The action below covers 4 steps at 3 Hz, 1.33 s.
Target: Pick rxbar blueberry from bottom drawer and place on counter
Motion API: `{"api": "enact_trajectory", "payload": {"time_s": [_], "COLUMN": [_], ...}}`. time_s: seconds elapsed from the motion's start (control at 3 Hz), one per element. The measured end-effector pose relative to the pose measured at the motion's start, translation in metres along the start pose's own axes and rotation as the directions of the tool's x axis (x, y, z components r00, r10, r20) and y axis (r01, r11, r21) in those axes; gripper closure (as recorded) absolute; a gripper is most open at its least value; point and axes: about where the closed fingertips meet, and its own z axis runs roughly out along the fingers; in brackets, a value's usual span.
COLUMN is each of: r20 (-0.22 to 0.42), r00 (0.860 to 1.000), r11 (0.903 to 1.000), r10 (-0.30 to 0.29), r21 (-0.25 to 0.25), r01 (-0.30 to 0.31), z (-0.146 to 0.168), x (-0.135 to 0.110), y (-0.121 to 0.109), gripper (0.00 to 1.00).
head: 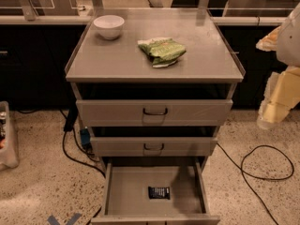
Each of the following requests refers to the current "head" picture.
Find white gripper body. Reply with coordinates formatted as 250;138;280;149
257;67;300;129

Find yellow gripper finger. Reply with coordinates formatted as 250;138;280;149
256;26;280;52

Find black rxbar snack bar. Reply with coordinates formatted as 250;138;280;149
148;187;171;200

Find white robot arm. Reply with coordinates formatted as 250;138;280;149
256;5;300;129

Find grey drawer cabinet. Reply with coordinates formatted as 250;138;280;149
64;7;247;173

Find grey middle drawer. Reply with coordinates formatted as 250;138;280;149
91;137;218;157

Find grey drawer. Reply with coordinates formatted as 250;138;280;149
91;159;220;225
91;137;218;157
76;99;233;127

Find grey top drawer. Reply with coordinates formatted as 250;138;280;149
76;99;233;127

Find grey bottom drawer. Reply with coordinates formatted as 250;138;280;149
91;159;220;225

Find green chip bag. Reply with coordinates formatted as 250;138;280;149
138;37;187;68

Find white ceramic bowl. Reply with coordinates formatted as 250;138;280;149
93;15;125;40

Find blue power adapter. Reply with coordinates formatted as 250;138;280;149
80;128;90;146

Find black power plug block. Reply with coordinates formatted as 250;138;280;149
64;107;78;132

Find clear plastic bin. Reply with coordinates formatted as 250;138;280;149
0;101;19;171

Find black floor cable right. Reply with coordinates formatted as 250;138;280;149
217;142;295;225

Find black floor cable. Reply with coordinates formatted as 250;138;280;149
59;109;107;178
217;142;295;225

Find black floor cable left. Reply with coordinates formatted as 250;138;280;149
59;109;107;178

